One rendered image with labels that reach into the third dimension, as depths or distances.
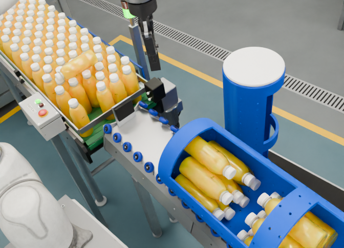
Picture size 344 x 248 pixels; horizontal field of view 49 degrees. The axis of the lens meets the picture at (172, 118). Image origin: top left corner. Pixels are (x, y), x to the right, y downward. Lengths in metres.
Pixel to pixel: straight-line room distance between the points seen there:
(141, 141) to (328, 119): 1.72
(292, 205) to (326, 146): 1.77
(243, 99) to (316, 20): 2.36
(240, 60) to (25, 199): 1.14
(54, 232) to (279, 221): 0.61
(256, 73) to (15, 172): 1.08
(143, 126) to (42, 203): 0.75
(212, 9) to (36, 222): 3.41
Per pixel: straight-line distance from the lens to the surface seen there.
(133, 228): 2.49
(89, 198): 2.22
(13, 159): 1.20
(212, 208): 1.24
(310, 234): 1.10
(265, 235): 1.08
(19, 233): 1.10
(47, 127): 1.66
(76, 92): 1.79
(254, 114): 1.79
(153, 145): 1.62
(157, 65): 1.12
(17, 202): 1.10
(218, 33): 3.81
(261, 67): 1.76
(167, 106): 2.00
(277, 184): 1.33
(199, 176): 1.23
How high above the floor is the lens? 2.16
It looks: 46 degrees down
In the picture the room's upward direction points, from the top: 11 degrees counter-clockwise
